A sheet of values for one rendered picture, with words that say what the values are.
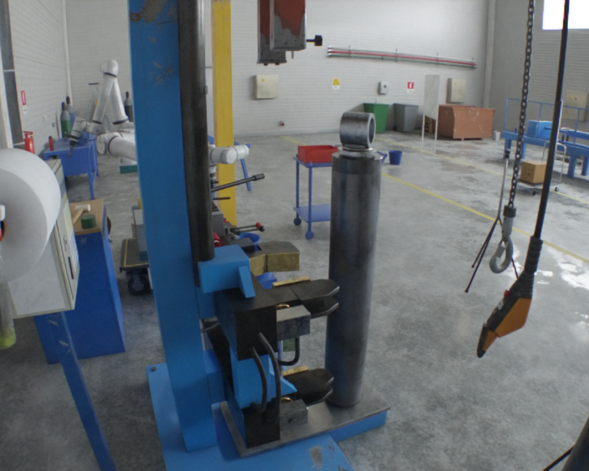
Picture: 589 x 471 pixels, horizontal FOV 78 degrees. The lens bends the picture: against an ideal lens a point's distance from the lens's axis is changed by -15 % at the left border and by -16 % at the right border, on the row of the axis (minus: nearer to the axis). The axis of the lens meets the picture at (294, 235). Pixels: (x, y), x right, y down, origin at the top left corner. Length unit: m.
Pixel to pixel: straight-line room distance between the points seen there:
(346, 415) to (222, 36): 3.36
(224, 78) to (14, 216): 3.37
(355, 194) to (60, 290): 1.16
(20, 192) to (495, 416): 2.54
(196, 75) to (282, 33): 0.30
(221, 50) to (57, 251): 3.18
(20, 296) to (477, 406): 2.42
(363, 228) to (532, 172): 6.42
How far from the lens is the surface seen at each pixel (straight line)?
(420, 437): 2.47
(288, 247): 2.05
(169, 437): 2.31
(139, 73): 1.45
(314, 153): 4.67
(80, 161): 8.43
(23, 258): 1.00
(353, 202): 1.76
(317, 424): 2.26
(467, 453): 2.46
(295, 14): 1.41
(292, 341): 2.23
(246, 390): 1.64
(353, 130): 1.73
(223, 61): 4.15
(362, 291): 1.93
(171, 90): 1.46
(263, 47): 1.77
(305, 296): 1.61
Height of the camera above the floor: 1.80
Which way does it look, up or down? 21 degrees down
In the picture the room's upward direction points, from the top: straight up
